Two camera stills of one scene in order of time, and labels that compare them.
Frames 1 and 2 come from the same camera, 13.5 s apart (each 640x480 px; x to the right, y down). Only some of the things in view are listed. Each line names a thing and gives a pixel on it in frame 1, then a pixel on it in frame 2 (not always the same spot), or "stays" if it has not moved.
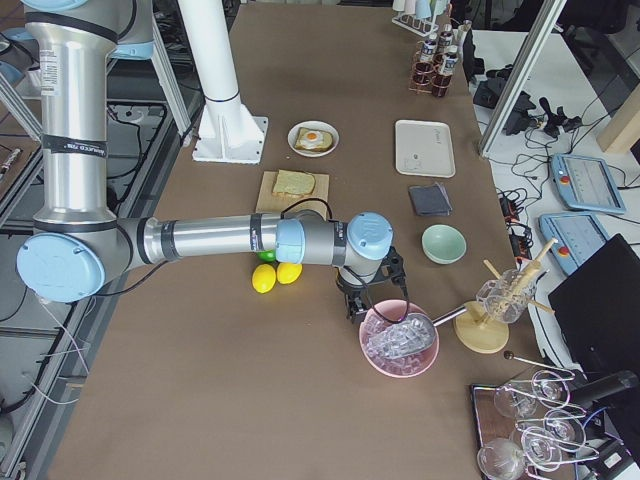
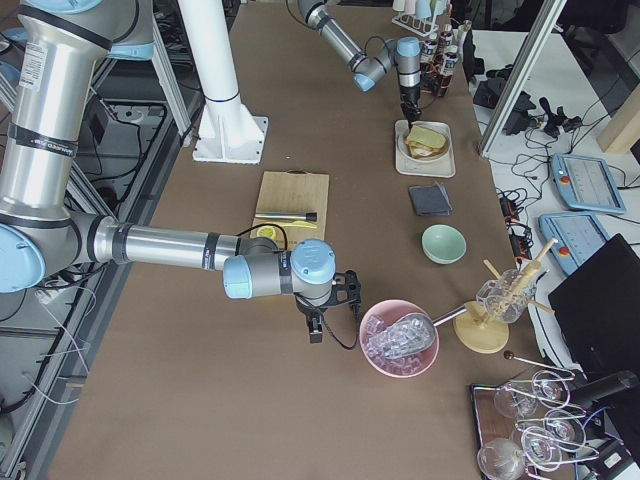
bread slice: x=295 y=182 → x=424 y=136
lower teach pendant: x=579 y=235 stays
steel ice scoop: x=415 y=333 stays
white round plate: x=313 y=138 → x=425 y=141
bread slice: x=326 y=144 → x=420 y=150
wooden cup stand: x=478 y=331 stays
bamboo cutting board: x=274 y=202 stays
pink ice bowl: x=389 y=311 stays
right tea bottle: x=444 y=39 stays
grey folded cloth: x=430 y=200 stays
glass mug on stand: x=505 y=297 stays
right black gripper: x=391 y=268 → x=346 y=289
